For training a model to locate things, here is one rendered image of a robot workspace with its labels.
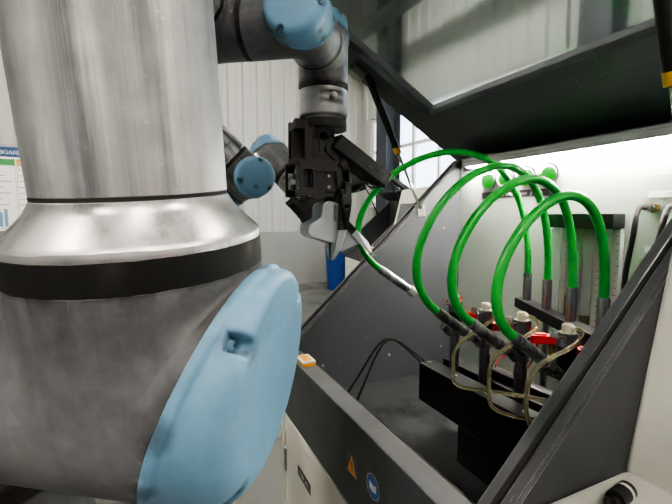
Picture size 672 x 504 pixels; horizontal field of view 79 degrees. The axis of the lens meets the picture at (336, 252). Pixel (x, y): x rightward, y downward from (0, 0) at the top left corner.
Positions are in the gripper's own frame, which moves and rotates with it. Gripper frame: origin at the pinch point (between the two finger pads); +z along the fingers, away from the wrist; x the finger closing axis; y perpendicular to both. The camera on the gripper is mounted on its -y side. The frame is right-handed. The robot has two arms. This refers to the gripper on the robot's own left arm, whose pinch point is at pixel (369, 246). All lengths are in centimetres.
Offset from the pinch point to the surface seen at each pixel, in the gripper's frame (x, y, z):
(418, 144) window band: -569, -189, -175
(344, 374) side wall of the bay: -23.9, 27.1, 16.7
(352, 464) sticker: 14.7, 26.9, 28.0
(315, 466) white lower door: -1.1, 38.7, 26.3
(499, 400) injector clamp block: 11.9, 1.6, 36.1
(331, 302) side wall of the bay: -17.7, 16.4, 0.9
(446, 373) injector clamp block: 1.8, 5.6, 29.1
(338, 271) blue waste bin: -594, 52, -112
